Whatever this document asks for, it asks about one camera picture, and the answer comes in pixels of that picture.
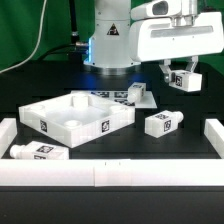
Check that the white U-shaped obstacle fence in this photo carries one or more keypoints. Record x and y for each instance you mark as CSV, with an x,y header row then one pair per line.
x,y
99,173

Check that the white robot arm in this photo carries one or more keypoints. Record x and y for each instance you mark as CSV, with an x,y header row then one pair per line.
x,y
108,47

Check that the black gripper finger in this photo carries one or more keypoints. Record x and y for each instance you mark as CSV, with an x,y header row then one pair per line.
x,y
192,63
167,73

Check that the white fiducial tag sheet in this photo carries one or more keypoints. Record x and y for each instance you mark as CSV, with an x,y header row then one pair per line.
x,y
121,97

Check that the white square tabletop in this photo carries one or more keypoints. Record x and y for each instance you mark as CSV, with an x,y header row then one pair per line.
x,y
77,118

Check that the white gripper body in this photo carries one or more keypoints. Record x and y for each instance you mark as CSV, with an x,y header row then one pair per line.
x,y
168,29

